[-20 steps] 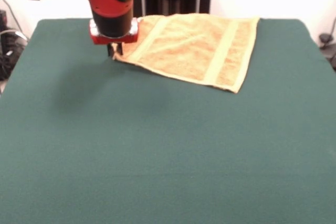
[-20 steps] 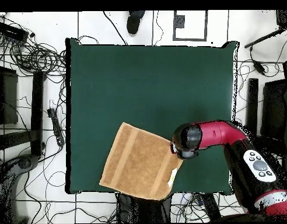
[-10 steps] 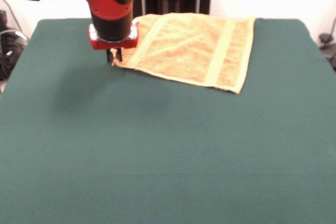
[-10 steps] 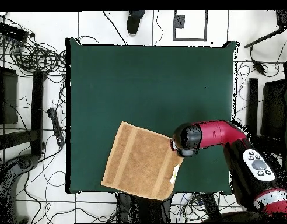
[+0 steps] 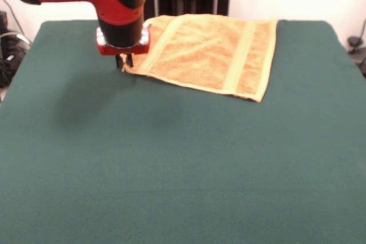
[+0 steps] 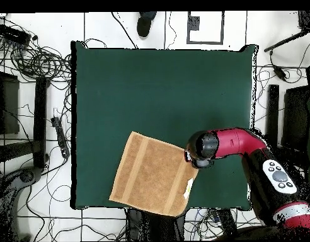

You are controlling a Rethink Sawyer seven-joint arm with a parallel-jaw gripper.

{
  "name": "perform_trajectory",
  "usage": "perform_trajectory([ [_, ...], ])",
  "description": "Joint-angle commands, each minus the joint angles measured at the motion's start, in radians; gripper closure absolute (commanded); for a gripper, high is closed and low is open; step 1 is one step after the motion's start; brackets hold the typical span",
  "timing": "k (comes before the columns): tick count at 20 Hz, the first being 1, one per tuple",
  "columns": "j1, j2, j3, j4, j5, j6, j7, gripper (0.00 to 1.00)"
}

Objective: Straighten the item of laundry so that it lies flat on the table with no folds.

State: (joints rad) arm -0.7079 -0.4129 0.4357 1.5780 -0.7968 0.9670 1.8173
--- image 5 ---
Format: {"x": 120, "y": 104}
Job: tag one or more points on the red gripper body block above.
{"x": 125, "y": 50}

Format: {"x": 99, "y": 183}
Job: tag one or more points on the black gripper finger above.
{"x": 129, "y": 60}
{"x": 118, "y": 61}

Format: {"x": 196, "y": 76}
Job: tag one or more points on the tan terry towel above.
{"x": 206, "y": 55}

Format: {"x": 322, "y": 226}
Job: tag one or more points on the dark green table cloth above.
{"x": 114, "y": 155}

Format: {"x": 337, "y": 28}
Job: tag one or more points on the grey office chair base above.
{"x": 356, "y": 42}

